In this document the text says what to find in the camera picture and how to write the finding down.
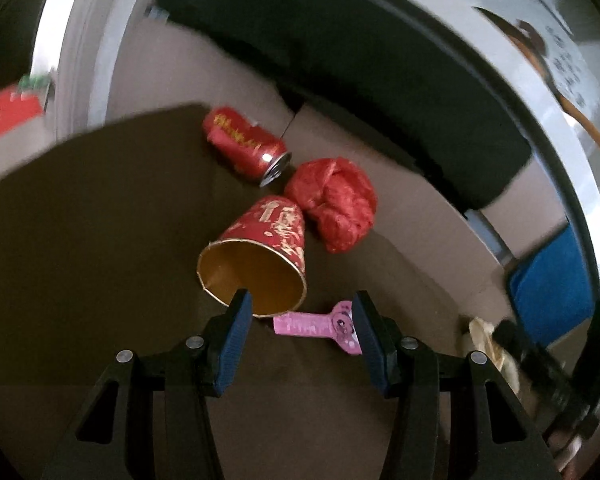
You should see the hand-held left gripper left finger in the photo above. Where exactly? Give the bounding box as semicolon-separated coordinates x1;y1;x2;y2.
42;287;254;480

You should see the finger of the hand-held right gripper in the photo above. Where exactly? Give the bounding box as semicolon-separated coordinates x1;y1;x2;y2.
492;319;542;367

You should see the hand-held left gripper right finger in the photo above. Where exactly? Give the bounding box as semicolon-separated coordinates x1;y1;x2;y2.
352;290;564;480

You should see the beige bag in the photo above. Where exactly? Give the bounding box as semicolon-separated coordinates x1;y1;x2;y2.
462;315;525;397

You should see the pink wrapper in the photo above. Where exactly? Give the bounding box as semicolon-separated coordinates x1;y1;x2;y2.
272;300;364;359

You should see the person's right hand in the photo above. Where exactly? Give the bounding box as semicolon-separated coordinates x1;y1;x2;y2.
545;426;588;476

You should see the grey metal bar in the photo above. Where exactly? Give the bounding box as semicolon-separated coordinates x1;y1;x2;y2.
466;209;514;267

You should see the red paper cup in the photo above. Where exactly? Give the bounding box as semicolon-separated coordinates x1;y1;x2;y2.
196;195;309;319

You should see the red crumpled plastic bag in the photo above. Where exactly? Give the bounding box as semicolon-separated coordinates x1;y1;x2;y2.
284;157;379;255

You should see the red drink can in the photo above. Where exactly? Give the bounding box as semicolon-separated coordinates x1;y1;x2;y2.
202;106;292;189

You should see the black cloth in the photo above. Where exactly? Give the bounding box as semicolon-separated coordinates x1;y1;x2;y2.
152;0;534;212

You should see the red box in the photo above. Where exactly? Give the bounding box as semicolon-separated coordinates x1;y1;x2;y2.
0;76;52;149

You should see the wall poster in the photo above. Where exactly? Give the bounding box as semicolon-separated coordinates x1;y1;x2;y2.
414;0;600;162

